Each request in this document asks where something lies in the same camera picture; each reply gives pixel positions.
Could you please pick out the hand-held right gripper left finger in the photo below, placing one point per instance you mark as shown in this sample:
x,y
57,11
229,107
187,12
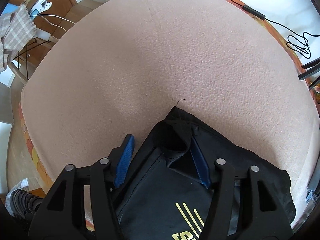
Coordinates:
x,y
124,161

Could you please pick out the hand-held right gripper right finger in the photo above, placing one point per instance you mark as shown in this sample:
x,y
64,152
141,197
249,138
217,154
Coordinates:
x,y
200,163

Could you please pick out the black pants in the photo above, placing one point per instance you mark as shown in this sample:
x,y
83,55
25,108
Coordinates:
x,y
160,180

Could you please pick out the pink fleece blanket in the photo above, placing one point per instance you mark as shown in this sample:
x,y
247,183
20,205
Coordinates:
x,y
162,80

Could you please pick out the orange patterned bed sheet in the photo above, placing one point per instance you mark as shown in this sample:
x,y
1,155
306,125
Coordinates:
x,y
32,155

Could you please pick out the black shoe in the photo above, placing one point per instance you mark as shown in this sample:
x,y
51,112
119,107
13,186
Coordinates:
x,y
21,203

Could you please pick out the black stand legs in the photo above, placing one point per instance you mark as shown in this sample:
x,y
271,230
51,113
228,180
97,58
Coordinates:
x,y
310,72

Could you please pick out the wooden chair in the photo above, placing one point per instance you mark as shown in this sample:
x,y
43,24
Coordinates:
x,y
25,55

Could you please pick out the plaid cloth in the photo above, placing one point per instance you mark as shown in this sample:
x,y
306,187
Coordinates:
x,y
15,28

